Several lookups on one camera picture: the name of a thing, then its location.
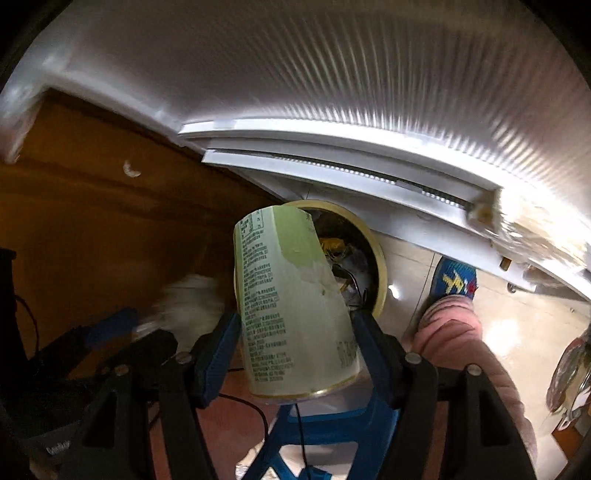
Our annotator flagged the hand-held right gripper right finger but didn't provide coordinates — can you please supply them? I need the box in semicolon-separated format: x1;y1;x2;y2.
353;310;539;480

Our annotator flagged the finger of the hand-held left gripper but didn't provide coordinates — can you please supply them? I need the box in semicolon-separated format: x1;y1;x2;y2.
99;329;178;371
32;307;140;380

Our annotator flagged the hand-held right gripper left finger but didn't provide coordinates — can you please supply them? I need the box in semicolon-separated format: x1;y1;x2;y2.
60;311;243;480

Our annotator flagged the blue plastic stool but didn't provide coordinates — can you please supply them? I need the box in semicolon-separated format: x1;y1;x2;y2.
240;392;400;480

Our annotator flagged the person's right leg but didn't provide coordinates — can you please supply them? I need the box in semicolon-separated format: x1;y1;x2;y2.
411;295;539;480

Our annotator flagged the brown wooden cabinet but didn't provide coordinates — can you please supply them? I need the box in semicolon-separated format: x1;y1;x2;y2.
0;90;278;384

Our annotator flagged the blue patterned slipper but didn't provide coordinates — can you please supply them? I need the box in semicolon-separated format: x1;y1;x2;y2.
422;256;478;319

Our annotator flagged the thin black cable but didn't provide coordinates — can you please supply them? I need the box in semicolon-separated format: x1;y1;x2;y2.
217;391;315;469

